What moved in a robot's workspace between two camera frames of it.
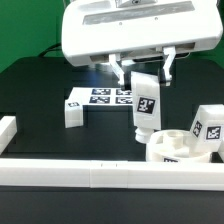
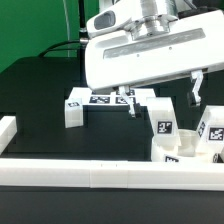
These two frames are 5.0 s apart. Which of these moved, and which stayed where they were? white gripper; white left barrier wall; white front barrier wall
Moved: white gripper
Stayed: white front barrier wall; white left barrier wall
